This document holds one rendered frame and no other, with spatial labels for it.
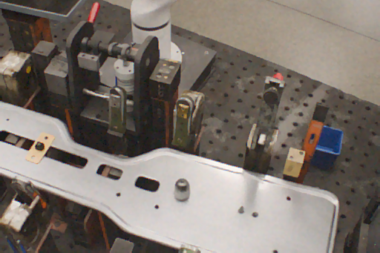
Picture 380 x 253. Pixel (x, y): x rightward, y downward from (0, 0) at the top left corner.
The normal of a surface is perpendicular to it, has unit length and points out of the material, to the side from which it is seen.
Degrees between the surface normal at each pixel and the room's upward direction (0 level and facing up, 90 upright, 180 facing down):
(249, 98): 0
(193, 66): 5
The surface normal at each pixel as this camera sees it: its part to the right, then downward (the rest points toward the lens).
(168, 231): 0.04, -0.68
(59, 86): -0.31, 0.69
